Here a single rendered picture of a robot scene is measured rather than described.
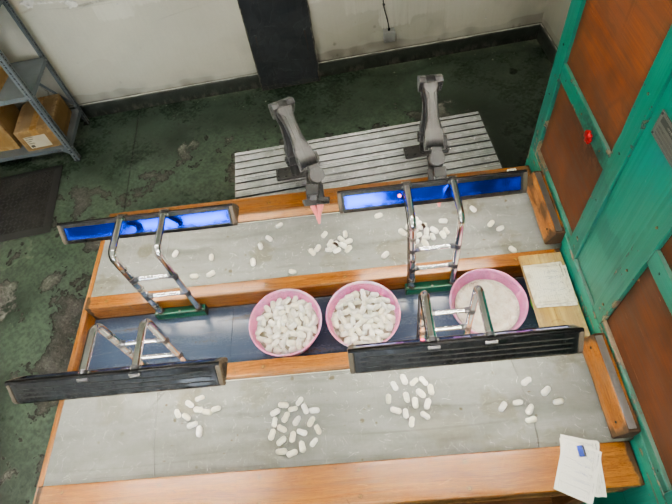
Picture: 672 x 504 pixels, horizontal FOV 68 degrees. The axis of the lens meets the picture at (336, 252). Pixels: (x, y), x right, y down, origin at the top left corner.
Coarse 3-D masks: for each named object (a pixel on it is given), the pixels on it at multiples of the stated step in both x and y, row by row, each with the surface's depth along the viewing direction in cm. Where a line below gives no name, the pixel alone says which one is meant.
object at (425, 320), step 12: (480, 288) 139; (420, 300) 140; (480, 300) 137; (420, 312) 151; (432, 312) 137; (444, 312) 153; (456, 312) 152; (468, 312) 152; (480, 312) 136; (420, 324) 158; (432, 324) 134; (468, 324) 159; (420, 336) 165; (432, 336) 132; (492, 336) 131; (432, 348) 132
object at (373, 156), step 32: (384, 128) 242; (416, 128) 239; (448, 128) 237; (480, 128) 235; (256, 160) 240; (320, 160) 235; (352, 160) 233; (384, 160) 230; (416, 160) 230; (448, 160) 226; (480, 160) 224; (256, 192) 229; (288, 192) 226
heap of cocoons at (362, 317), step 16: (352, 304) 183; (368, 304) 182; (384, 304) 181; (336, 320) 181; (352, 320) 179; (368, 320) 180; (384, 320) 178; (352, 336) 177; (368, 336) 175; (384, 336) 175
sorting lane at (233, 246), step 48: (144, 240) 212; (192, 240) 209; (240, 240) 206; (288, 240) 203; (336, 240) 200; (384, 240) 197; (432, 240) 195; (480, 240) 192; (528, 240) 190; (96, 288) 201
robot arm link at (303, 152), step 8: (272, 104) 192; (288, 104) 192; (272, 112) 196; (280, 112) 191; (288, 112) 192; (288, 120) 191; (288, 128) 191; (296, 128) 192; (296, 136) 191; (296, 144) 191; (304, 144) 191; (296, 152) 190; (304, 152) 191; (312, 152) 191; (304, 160) 191; (312, 160) 192
